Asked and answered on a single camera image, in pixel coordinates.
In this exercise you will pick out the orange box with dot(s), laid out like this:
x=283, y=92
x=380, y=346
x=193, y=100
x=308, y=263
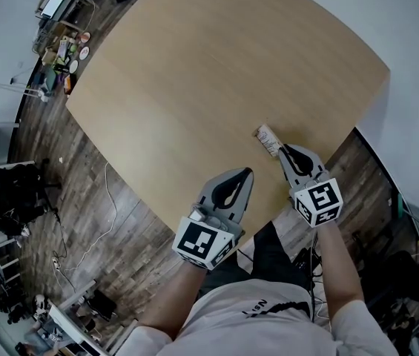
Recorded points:
x=69, y=84

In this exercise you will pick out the white power strip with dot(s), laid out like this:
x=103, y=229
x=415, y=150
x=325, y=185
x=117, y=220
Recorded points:
x=55, y=263

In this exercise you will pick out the teal box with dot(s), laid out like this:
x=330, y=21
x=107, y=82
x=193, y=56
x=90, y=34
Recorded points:
x=50, y=77

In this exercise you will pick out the black device box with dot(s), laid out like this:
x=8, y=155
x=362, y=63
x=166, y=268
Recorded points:
x=305, y=260

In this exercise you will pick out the person's right forearm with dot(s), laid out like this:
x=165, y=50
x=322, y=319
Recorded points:
x=339, y=265

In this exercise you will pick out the person's left forearm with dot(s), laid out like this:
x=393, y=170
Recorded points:
x=175, y=299

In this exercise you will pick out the person's white t-shirt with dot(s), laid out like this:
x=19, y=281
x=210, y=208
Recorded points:
x=253, y=325

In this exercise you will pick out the white metal stand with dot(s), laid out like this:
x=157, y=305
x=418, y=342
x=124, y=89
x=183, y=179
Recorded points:
x=12, y=87

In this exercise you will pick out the plain round white plate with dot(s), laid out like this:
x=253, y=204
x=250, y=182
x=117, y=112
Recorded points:
x=73, y=65

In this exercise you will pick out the white desk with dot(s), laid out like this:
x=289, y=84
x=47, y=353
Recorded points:
x=68, y=325

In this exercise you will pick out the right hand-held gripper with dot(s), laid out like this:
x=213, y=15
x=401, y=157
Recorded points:
x=320, y=198

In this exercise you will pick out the open laptop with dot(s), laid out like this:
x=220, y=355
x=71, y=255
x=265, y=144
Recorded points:
x=52, y=5

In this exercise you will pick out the person's black trousers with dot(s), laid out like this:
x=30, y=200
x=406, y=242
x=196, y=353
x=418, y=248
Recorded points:
x=264, y=254

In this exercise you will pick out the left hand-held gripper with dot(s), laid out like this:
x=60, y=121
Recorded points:
x=198, y=241

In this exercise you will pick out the wooden table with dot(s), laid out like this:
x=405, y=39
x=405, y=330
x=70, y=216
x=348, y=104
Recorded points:
x=194, y=87

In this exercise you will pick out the round plate with red print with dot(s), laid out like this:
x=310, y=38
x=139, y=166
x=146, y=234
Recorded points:
x=85, y=36
x=84, y=53

